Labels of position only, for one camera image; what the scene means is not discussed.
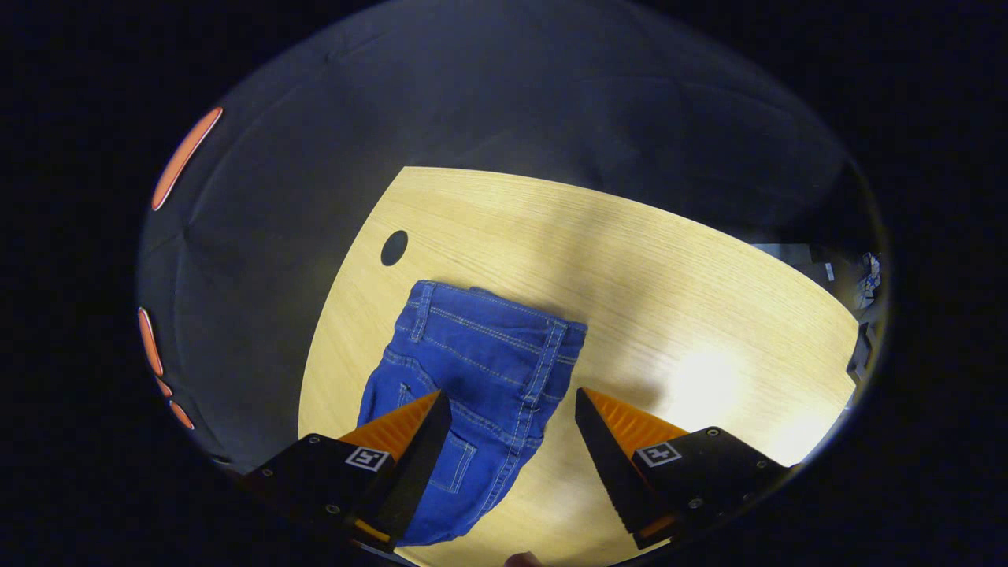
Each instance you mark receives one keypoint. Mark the colourful clutter pile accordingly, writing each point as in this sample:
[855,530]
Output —
[871,279]

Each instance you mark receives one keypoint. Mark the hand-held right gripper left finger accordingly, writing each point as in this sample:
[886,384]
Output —
[409,472]

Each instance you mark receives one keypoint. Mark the blue denim jeans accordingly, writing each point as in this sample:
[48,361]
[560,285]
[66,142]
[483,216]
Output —
[480,354]

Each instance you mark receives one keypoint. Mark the black chair armrest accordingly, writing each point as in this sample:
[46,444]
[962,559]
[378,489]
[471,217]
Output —
[861,354]

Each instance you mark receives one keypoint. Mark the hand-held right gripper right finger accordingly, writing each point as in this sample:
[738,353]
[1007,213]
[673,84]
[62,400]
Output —
[606,465]

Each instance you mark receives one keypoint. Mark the black backdrop cloth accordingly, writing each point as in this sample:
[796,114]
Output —
[472,102]

